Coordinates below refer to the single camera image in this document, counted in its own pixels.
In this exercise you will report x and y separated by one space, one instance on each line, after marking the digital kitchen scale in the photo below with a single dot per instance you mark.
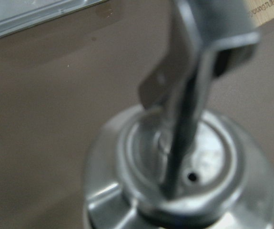
17 15

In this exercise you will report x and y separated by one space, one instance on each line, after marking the wooden cutting board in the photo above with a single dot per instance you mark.
260 11

